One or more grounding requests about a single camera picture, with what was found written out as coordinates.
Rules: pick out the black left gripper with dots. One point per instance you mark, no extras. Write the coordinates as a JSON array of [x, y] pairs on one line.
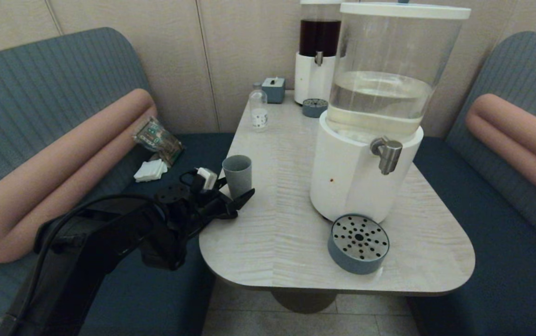
[[212, 205]]

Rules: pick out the grey-blue plastic cup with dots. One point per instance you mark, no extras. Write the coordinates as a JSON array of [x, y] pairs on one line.
[[238, 179]]

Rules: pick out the silver water dispenser tap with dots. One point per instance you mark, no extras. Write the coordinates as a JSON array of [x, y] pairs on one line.
[[387, 156]]

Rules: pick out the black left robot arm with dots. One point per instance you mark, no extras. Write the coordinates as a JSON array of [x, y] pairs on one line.
[[100, 247]]

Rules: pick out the small clear bottle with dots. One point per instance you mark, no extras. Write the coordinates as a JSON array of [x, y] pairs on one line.
[[259, 117]]

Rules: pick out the white folded napkins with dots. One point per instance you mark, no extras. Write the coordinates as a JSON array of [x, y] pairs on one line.
[[151, 171]]

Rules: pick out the green snack bag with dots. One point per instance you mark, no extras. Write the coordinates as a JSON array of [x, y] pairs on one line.
[[158, 139]]

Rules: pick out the blue-grey tissue box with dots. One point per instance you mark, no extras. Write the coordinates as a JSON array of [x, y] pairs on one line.
[[274, 92]]

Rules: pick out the clear tank water dispenser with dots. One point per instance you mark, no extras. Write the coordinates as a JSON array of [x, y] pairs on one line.
[[342, 177]]

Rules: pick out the small blue round drip tray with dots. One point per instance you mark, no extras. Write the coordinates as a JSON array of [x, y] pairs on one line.
[[315, 110]]

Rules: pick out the dark drink dispenser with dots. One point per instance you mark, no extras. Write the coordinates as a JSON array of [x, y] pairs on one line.
[[309, 77]]

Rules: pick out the large blue round drip tray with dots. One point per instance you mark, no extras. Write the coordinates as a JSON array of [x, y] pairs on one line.
[[356, 261]]

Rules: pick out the blue-grey booth sofa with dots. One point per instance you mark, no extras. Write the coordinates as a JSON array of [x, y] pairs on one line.
[[505, 280], [132, 298]]

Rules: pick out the dark drink dispenser tap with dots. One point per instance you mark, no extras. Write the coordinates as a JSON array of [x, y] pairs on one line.
[[318, 58]]

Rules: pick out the pink bolster cushion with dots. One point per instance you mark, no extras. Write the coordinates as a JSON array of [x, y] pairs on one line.
[[519, 138], [53, 182]]

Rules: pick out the dark drink dispenser lid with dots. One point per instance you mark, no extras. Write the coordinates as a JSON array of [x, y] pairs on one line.
[[319, 2]]

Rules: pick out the water dispenser white lid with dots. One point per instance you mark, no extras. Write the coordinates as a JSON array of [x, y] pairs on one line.
[[403, 10]]

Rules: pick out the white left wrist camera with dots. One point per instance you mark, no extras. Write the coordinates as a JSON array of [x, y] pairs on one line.
[[207, 178]]

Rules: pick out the dark round table pedestal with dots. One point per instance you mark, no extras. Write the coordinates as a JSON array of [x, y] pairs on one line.
[[302, 303]]

